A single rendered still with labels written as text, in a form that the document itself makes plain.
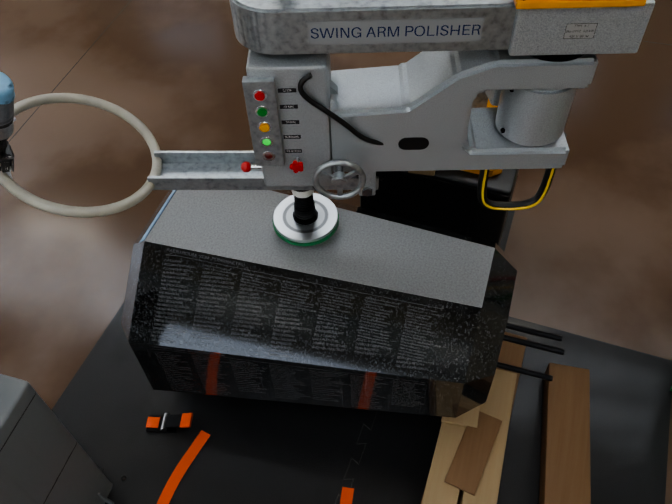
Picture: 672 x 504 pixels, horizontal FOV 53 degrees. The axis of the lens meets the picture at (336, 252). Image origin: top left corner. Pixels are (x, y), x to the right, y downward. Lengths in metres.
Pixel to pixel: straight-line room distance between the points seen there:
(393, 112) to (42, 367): 2.06
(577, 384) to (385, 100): 1.54
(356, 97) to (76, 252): 2.10
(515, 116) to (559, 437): 1.35
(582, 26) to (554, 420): 1.60
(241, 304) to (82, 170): 1.98
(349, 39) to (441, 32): 0.21
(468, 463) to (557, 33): 1.49
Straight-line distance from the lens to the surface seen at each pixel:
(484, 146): 1.93
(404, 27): 1.63
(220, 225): 2.30
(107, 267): 3.46
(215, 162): 2.14
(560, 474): 2.70
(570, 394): 2.85
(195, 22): 4.95
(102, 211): 2.00
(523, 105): 1.86
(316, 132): 1.81
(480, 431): 2.56
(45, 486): 2.43
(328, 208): 2.23
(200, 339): 2.29
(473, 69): 1.74
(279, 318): 2.18
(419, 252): 2.18
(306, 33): 1.63
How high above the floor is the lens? 2.56
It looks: 51 degrees down
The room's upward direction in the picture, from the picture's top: 3 degrees counter-clockwise
